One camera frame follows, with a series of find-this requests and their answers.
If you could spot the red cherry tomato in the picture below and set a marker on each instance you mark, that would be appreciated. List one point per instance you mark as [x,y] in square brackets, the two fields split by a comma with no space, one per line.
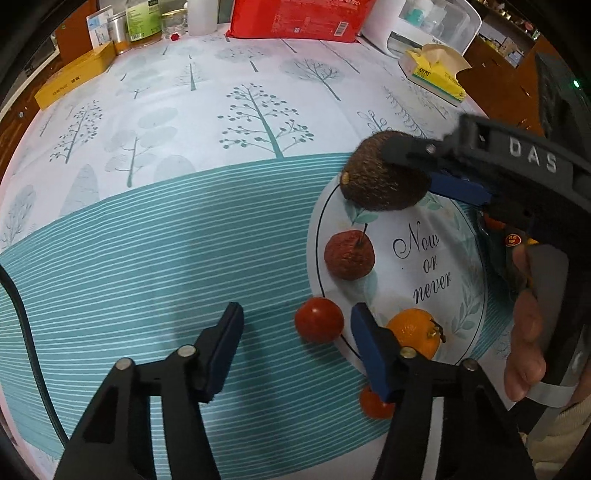
[373,406]
[319,320]

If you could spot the orange tangerine with stem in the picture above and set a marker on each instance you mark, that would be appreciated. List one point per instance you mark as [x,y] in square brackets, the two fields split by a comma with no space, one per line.
[418,329]

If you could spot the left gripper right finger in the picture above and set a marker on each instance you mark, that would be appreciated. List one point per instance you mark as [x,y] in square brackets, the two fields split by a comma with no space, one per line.
[449,421]

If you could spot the white squeeze bottle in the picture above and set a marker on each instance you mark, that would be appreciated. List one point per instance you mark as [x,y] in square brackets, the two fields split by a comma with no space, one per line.
[202,16]

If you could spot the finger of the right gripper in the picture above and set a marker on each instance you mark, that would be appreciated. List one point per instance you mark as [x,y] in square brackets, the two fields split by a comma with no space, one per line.
[470,189]
[428,155]

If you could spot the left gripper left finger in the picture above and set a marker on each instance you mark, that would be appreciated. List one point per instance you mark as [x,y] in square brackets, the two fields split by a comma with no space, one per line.
[113,437]

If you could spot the dark avocado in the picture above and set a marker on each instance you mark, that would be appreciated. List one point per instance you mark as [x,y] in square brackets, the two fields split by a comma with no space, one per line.
[371,183]

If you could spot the yellow flat box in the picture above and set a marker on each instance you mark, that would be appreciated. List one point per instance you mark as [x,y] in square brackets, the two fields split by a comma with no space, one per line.
[76,73]

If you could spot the white cosmetics storage case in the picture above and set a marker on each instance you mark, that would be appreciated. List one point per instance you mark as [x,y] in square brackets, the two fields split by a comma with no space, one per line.
[395,26]

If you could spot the tree pattern tablecloth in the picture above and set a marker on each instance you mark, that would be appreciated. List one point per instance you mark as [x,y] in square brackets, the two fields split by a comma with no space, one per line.
[184,178]

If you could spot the person right hand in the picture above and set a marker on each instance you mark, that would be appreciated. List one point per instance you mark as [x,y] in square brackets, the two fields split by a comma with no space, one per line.
[525,365]

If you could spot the dark red wrinkled fruit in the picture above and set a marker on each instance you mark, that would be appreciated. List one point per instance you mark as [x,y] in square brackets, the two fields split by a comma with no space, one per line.
[349,255]

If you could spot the clear bottle green label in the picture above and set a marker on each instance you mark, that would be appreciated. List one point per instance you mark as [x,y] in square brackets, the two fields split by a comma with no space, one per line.
[143,20]

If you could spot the dark overripe banana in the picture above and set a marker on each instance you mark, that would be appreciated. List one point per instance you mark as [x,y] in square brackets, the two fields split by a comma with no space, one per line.
[500,240]

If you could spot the small metal can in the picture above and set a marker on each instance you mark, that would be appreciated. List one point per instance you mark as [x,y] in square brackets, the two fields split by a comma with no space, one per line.
[117,29]

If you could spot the red paper cup package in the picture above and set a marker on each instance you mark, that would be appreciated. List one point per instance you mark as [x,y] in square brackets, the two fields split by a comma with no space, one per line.
[332,20]

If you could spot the small white blue box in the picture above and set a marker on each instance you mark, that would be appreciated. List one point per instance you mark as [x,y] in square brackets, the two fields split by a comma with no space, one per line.
[97,25]

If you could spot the yellow tissue pack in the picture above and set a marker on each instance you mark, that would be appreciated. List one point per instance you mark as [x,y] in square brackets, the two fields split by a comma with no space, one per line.
[435,67]

